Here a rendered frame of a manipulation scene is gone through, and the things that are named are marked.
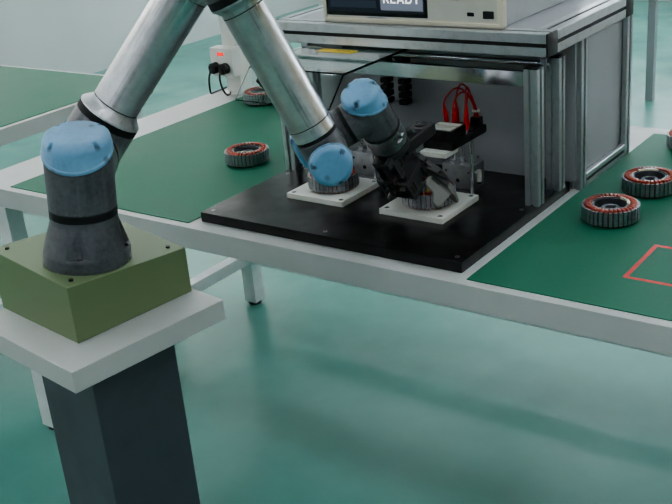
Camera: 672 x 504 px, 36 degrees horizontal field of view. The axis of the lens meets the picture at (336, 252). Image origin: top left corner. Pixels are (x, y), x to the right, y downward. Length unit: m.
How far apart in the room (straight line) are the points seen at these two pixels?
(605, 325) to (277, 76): 0.67
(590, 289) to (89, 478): 0.97
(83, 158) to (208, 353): 1.65
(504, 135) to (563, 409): 0.91
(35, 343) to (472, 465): 1.26
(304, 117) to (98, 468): 0.73
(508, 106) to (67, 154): 0.98
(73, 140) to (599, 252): 0.95
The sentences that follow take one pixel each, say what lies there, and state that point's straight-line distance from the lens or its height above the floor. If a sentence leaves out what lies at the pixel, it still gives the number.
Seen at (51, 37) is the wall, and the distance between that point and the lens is 7.42.
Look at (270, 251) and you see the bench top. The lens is 2.07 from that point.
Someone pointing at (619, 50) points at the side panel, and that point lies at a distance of 2.40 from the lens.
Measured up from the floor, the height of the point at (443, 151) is 0.88.
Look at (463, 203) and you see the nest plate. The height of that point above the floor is 0.78.
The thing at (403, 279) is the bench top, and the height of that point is 0.73.
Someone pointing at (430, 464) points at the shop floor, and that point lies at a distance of 2.66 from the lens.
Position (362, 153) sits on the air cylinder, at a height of 0.82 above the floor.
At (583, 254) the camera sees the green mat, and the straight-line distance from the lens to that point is 1.93.
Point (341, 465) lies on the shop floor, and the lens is 2.68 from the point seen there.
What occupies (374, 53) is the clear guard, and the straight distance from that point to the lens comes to 2.18.
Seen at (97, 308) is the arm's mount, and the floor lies 0.79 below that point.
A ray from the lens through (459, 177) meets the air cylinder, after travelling 2.21.
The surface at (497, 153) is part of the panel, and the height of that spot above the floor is 0.81.
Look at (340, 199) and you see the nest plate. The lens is 2.17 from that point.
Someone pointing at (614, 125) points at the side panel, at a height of 0.83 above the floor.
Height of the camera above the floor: 1.52
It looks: 23 degrees down
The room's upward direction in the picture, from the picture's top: 5 degrees counter-clockwise
